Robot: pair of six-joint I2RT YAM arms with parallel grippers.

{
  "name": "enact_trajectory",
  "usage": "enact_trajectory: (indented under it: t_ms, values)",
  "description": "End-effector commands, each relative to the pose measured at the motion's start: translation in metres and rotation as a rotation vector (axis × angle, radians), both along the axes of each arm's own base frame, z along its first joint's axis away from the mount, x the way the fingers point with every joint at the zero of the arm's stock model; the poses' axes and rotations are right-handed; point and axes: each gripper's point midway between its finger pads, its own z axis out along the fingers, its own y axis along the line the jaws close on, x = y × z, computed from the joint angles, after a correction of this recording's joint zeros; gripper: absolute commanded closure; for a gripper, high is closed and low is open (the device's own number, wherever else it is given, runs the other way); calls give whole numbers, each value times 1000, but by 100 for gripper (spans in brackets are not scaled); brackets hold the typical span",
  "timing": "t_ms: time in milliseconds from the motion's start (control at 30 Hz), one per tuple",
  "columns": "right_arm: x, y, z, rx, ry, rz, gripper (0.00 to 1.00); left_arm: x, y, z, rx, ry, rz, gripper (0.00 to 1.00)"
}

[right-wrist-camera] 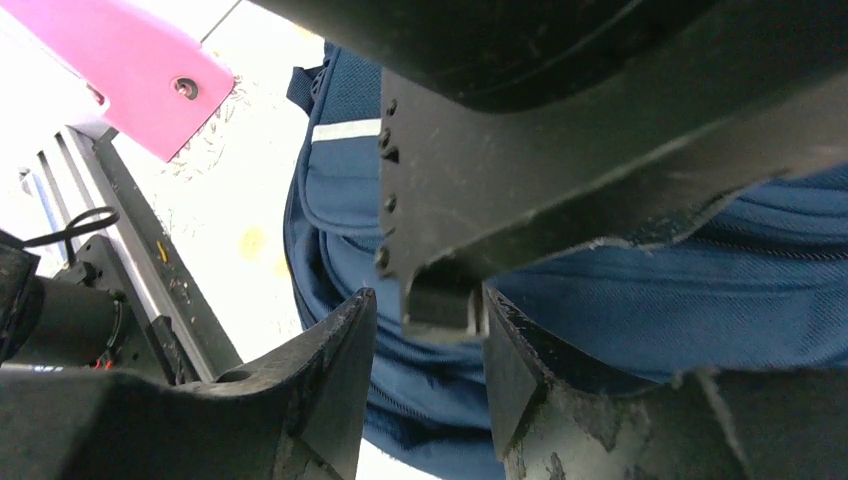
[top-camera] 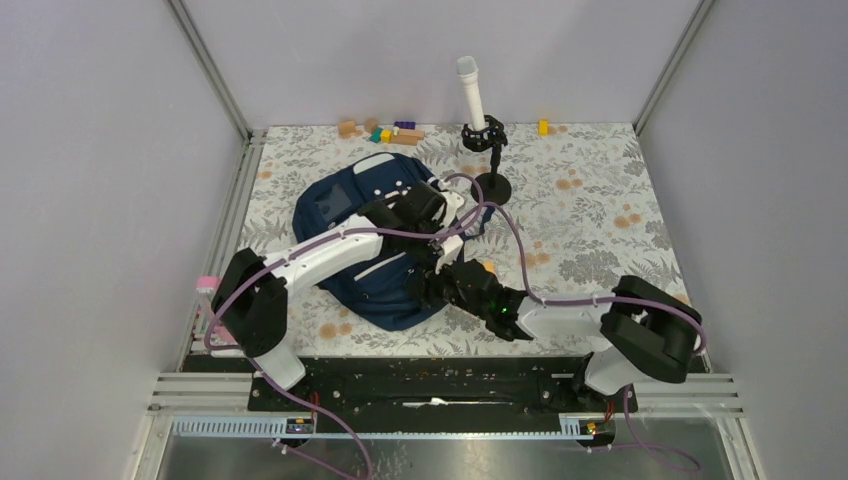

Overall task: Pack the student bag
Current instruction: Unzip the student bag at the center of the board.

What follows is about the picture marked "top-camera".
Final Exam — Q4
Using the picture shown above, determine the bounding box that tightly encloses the round wooden block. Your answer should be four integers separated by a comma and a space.
363, 117, 379, 134

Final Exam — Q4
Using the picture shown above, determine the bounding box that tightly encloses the pink box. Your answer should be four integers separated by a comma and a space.
195, 276, 226, 352

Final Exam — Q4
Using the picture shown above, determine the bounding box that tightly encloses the white microphone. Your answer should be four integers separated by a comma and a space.
457, 56, 487, 131

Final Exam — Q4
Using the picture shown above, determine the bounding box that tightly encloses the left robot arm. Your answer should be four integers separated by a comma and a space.
206, 182, 465, 411

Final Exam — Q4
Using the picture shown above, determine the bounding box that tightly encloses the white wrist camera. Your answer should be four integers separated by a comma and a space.
436, 190, 465, 230
434, 235, 464, 273

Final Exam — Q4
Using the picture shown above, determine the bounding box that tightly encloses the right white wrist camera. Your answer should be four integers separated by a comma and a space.
434, 235, 464, 273

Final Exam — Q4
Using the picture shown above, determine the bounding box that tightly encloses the navy blue student backpack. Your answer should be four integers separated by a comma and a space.
292, 152, 495, 333

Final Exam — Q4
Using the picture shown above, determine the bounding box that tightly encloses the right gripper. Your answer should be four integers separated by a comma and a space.
402, 252, 490, 322

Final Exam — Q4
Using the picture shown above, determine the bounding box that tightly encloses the long tan wooden block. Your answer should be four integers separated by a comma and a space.
389, 128, 426, 146

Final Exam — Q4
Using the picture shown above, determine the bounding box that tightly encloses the black microphone stand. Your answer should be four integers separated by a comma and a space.
461, 114, 512, 206

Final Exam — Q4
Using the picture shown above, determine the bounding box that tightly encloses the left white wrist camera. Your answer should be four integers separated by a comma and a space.
436, 190, 465, 230

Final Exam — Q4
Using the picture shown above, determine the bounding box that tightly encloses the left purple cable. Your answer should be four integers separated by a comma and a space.
203, 173, 487, 480

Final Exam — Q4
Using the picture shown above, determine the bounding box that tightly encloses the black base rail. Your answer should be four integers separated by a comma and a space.
245, 355, 637, 435

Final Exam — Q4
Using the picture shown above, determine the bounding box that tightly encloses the teal toy block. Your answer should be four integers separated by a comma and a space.
369, 128, 386, 144

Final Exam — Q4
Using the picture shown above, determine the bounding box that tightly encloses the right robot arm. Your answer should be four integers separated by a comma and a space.
405, 260, 706, 412

